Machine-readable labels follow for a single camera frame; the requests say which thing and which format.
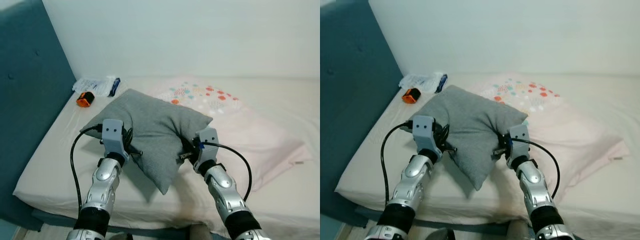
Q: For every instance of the grey square pillow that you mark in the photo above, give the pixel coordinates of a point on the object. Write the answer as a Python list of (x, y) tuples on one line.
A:
[(155, 130), (470, 125)]

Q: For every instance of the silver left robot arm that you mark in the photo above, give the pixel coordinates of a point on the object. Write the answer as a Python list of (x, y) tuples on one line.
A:
[(102, 187), (410, 182)]

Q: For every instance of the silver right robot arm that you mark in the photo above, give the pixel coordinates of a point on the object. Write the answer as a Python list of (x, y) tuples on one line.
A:
[(537, 192), (227, 195)]

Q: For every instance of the pink pillow with dot print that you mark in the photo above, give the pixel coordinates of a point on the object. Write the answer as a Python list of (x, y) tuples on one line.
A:
[(260, 135), (575, 135)]

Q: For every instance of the orange and black device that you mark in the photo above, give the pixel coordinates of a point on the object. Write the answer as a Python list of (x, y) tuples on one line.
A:
[(411, 96), (85, 100)]

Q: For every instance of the white plastic packet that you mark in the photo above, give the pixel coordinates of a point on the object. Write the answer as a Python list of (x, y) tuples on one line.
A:
[(420, 81), (92, 85)]

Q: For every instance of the beige bed mattress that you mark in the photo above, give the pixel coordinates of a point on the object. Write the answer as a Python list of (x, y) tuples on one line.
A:
[(50, 170), (365, 167)]

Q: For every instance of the teal padded headboard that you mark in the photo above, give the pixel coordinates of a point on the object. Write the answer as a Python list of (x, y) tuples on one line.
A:
[(30, 100), (350, 100)]

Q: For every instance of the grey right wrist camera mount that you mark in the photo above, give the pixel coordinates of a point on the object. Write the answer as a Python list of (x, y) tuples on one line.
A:
[(519, 144), (206, 147)]

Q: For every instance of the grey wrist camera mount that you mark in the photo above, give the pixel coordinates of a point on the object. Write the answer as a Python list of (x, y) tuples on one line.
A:
[(425, 134), (114, 137), (519, 144), (206, 147)]

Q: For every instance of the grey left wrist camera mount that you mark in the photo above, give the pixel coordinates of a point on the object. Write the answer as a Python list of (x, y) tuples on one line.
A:
[(114, 137), (425, 134)]

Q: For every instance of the teal bed frame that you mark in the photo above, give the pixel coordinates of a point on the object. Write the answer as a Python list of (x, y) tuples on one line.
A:
[(365, 215), (55, 219)]

